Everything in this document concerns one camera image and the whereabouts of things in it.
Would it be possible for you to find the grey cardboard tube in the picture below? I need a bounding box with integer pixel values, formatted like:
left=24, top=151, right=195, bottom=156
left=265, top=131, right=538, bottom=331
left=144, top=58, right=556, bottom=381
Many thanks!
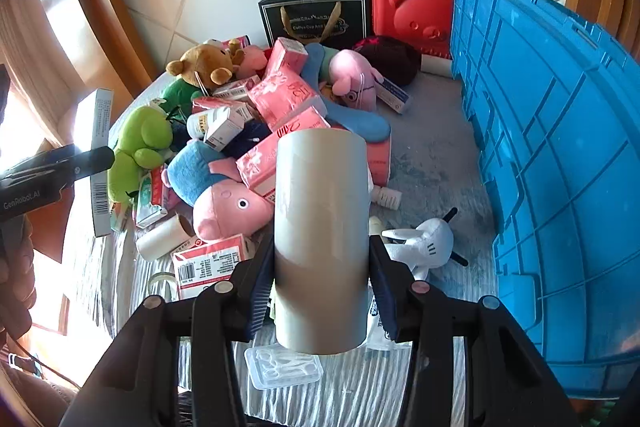
left=274, top=128, right=370, bottom=355

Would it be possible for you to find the blue plastic crate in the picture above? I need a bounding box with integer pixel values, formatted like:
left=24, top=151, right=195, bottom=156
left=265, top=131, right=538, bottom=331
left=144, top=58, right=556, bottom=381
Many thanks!
left=450, top=0, right=639, bottom=399

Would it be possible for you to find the white duck plush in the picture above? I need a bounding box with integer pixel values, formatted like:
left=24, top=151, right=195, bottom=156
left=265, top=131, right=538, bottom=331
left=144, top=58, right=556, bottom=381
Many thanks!
left=381, top=207, right=469, bottom=281

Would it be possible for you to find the small silver box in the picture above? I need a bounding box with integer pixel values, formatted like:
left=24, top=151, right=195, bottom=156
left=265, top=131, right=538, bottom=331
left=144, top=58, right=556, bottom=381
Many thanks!
left=204, top=107, right=245, bottom=152

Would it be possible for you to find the dark red plush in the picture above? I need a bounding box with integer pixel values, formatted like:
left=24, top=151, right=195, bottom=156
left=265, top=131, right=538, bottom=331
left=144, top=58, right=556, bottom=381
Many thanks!
left=352, top=36, right=422, bottom=88

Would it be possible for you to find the clear plastic case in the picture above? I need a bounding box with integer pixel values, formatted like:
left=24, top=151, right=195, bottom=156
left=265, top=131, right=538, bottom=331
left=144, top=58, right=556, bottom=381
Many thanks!
left=244, top=343, right=323, bottom=390

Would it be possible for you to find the white medicine bottle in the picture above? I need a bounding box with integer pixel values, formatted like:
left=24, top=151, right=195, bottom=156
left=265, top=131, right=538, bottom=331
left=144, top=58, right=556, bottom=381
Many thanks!
left=186, top=112, right=208, bottom=140

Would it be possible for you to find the white long box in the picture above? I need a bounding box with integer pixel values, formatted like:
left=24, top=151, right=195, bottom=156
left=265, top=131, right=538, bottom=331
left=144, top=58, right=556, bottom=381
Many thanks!
left=73, top=89, right=115, bottom=237

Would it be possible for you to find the pink pig plush head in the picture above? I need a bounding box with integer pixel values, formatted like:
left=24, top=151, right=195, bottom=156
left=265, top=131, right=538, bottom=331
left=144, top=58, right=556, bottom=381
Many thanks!
left=193, top=158, right=273, bottom=242

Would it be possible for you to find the small paper roll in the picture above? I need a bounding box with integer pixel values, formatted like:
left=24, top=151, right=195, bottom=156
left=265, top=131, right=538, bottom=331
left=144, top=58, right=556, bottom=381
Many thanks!
left=136, top=213, right=194, bottom=262

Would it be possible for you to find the brown teddy bear plush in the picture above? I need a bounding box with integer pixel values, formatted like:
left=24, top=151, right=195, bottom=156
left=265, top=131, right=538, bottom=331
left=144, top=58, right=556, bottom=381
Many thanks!
left=166, top=39, right=244, bottom=89

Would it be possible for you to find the red bear suitcase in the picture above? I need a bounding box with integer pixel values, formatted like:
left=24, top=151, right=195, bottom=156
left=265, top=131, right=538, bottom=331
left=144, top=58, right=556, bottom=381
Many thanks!
left=371, top=0, right=454, bottom=58

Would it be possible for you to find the red white tissue pack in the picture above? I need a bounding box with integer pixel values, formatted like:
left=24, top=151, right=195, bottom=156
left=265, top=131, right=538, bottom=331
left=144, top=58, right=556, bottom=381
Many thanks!
left=171, top=234, right=256, bottom=300

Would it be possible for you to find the person left hand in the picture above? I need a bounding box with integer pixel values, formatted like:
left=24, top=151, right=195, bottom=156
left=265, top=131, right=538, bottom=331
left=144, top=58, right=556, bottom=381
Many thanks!
left=1, top=216, right=37, bottom=339

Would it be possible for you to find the large green frog plush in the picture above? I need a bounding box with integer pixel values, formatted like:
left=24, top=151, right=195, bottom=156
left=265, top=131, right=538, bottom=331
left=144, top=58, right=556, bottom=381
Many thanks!
left=107, top=105, right=174, bottom=204

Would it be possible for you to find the black gift box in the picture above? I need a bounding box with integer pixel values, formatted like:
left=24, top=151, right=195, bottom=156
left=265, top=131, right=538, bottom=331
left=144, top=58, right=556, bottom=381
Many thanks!
left=258, top=0, right=372, bottom=50

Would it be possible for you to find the pink tissue pack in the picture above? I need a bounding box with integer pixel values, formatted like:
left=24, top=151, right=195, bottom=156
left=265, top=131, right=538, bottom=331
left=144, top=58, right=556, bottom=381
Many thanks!
left=248, top=67, right=328, bottom=131

